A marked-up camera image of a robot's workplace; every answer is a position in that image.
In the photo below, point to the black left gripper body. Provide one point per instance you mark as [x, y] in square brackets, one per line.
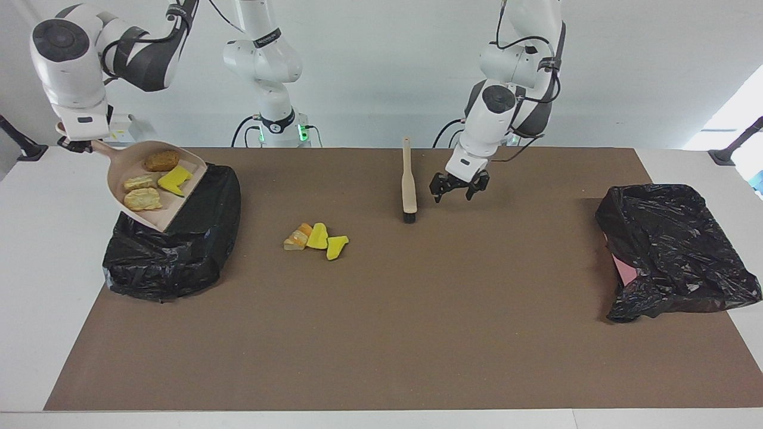
[465, 180]

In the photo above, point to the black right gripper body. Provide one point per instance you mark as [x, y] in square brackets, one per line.
[74, 146]

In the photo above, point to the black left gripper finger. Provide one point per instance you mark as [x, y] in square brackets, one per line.
[437, 187]
[477, 192]

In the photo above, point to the beige hand brush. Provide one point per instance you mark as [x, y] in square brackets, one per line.
[409, 185]

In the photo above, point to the beige crumbly sponge piece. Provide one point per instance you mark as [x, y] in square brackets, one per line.
[141, 182]
[143, 199]

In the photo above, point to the brown bread shaped piece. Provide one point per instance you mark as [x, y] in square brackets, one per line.
[161, 161]

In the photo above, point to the yellow notched sponge piece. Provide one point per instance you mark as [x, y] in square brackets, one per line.
[173, 180]

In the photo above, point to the beige plastic dustpan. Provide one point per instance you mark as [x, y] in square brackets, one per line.
[170, 205]

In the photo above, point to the orange striped sponge piece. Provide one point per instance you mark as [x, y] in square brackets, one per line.
[297, 239]

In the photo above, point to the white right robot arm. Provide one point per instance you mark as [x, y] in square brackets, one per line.
[71, 71]

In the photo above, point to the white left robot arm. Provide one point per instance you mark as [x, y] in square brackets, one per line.
[492, 119]

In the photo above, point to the black trash bag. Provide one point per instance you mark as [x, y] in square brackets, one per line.
[173, 262]
[673, 250]

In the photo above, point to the pink bin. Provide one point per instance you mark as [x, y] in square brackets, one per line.
[627, 273]

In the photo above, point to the black stand foot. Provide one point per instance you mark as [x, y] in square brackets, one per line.
[724, 156]
[24, 149]

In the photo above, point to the brown table mat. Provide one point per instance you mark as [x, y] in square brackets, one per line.
[298, 357]

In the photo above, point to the light blue object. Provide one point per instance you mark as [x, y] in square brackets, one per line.
[759, 182]

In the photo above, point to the white wall socket box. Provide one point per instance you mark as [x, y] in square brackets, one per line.
[124, 128]

